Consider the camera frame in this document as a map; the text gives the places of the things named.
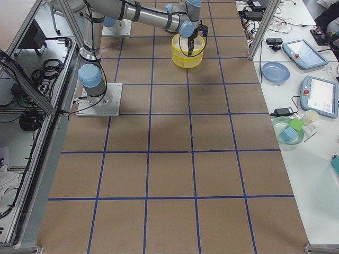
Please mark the blue plate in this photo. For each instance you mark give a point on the blue plate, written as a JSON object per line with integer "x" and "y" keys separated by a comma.
{"x": 275, "y": 72}

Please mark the near teach pendant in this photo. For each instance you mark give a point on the near teach pendant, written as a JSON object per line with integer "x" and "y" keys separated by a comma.
{"x": 319, "y": 95}

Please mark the small black power adapter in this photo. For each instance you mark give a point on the small black power adapter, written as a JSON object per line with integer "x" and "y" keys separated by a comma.
{"x": 286, "y": 111}

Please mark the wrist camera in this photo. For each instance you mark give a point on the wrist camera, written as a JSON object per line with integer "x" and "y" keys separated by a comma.
{"x": 204, "y": 30}

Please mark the aluminium frame post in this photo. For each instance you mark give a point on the aluminium frame post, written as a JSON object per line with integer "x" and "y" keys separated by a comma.
{"x": 265, "y": 22}

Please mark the yellow steamer layer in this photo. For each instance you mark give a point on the yellow steamer layer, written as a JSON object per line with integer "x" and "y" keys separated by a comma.
{"x": 186, "y": 62}
{"x": 180, "y": 48}

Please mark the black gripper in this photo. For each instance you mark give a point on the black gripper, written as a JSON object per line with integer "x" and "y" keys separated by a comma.
{"x": 191, "y": 37}

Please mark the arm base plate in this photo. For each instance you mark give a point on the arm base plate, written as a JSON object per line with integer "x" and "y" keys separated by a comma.
{"x": 116, "y": 28}
{"x": 108, "y": 106}

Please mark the black webcam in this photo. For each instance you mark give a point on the black webcam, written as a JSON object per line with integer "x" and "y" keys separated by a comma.
{"x": 274, "y": 43}

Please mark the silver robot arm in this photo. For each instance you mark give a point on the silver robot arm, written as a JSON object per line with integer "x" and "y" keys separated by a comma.
{"x": 176, "y": 18}

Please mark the green cube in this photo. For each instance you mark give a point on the green cube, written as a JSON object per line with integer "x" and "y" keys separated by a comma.
{"x": 296, "y": 124}

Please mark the paper cup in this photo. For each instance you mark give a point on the paper cup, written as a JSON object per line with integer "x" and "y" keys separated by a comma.
{"x": 310, "y": 117}

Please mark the far teach pendant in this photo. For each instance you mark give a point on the far teach pendant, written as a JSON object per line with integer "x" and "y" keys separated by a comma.
{"x": 303, "y": 54}

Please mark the teach pendant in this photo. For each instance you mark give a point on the teach pendant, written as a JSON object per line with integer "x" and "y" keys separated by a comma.
{"x": 303, "y": 54}
{"x": 319, "y": 95}

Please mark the light blue cube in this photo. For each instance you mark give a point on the light blue cube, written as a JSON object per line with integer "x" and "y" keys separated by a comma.
{"x": 288, "y": 135}

